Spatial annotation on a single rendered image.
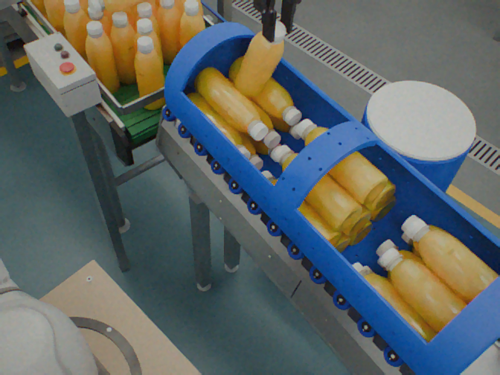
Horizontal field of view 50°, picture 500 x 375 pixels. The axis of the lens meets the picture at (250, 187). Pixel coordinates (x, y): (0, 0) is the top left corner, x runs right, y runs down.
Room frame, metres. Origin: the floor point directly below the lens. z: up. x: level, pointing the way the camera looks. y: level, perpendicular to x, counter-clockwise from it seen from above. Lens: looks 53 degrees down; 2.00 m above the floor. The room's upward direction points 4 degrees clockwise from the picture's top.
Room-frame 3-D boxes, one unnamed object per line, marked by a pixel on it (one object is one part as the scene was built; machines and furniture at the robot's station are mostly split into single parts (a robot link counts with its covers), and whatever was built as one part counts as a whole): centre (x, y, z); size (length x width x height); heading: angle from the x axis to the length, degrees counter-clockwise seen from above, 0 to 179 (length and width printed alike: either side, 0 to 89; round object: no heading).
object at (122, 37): (1.20, 0.38, 1.00); 0.07 x 0.07 x 0.20
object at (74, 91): (1.03, 0.50, 1.05); 0.20 x 0.10 x 0.10; 41
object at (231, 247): (1.06, 0.05, 0.31); 0.06 x 0.06 x 0.63; 41
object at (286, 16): (0.89, -0.05, 1.37); 0.03 x 0.01 x 0.07; 41
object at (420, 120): (0.98, -0.43, 1.03); 0.28 x 0.28 x 0.01
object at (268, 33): (0.86, -0.01, 1.37); 0.03 x 0.01 x 0.07; 41
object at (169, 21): (1.30, 0.27, 1.00); 0.07 x 0.07 x 0.20
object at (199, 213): (0.97, 0.16, 0.31); 0.06 x 0.06 x 0.63; 41
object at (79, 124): (1.03, 0.50, 0.50); 0.04 x 0.04 x 1.00; 41
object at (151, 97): (1.13, 0.20, 0.96); 0.40 x 0.01 x 0.03; 131
